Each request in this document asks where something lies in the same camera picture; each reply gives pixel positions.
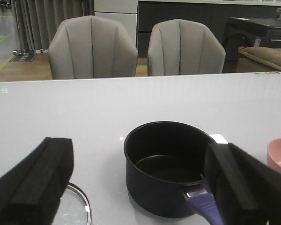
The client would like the barrier post base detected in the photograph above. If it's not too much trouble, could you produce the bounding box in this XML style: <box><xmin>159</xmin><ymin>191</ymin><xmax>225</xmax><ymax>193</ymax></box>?
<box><xmin>11</xmin><ymin>49</ymin><xmax>36</xmax><ymax>62</ymax></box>

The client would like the grey upholstered chair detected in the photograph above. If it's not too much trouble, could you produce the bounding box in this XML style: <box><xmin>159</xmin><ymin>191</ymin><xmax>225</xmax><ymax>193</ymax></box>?
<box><xmin>48</xmin><ymin>15</ymin><xmax>138</xmax><ymax>80</ymax></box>
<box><xmin>147</xmin><ymin>19</ymin><xmax>226</xmax><ymax>76</ymax></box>

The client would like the pink plastic bowl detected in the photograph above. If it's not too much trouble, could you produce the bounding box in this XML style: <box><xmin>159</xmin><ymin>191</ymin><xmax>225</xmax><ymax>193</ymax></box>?
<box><xmin>267</xmin><ymin>138</ymin><xmax>281</xmax><ymax>174</ymax></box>

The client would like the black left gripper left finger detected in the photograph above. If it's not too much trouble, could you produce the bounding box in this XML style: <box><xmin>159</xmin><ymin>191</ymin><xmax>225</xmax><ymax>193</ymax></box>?
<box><xmin>0</xmin><ymin>137</ymin><xmax>74</xmax><ymax>225</ymax></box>

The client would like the dark blue saucepan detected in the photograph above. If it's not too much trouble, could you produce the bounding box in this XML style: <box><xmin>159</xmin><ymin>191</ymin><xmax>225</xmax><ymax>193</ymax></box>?
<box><xmin>124</xmin><ymin>121</ymin><xmax>223</xmax><ymax>225</ymax></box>

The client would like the beige cushion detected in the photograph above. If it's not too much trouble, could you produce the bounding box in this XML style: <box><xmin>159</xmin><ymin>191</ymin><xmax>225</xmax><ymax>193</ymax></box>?
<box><xmin>235</xmin><ymin>46</ymin><xmax>281</xmax><ymax>73</ymax></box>

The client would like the glass pot lid blue knob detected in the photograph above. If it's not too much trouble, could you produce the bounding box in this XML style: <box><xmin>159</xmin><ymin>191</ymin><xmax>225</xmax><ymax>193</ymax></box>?
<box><xmin>52</xmin><ymin>183</ymin><xmax>92</xmax><ymax>225</ymax></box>

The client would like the colour dot sticker strip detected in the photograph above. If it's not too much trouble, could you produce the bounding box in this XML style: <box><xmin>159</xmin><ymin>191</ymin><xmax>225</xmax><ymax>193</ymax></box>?
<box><xmin>253</xmin><ymin>71</ymin><xmax>281</xmax><ymax>75</ymax></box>

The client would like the grey curtain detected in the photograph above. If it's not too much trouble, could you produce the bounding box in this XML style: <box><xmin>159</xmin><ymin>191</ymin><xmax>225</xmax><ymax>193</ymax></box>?
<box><xmin>11</xmin><ymin>0</ymin><xmax>95</xmax><ymax>55</ymax></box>

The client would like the left grey upholstered chair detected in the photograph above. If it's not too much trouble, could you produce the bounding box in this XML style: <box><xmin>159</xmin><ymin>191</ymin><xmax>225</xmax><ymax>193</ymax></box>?
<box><xmin>48</xmin><ymin>15</ymin><xmax>138</xmax><ymax>80</ymax></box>

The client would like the right grey upholstered chair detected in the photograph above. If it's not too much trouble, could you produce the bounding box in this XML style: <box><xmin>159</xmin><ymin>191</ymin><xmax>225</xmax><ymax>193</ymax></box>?
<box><xmin>147</xmin><ymin>19</ymin><xmax>226</xmax><ymax>76</ymax></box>

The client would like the dark side table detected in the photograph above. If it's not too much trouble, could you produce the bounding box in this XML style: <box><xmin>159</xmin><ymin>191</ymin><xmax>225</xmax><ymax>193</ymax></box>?
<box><xmin>222</xmin><ymin>17</ymin><xmax>281</xmax><ymax>73</ymax></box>

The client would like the white cabinet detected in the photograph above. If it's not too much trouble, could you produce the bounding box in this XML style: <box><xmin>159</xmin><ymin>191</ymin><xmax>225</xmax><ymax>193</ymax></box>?
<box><xmin>94</xmin><ymin>0</ymin><xmax>138</xmax><ymax>45</ymax></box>

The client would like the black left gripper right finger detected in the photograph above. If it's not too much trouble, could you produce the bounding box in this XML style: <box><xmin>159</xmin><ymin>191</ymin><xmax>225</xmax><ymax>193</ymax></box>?
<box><xmin>204</xmin><ymin>143</ymin><xmax>281</xmax><ymax>225</ymax></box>

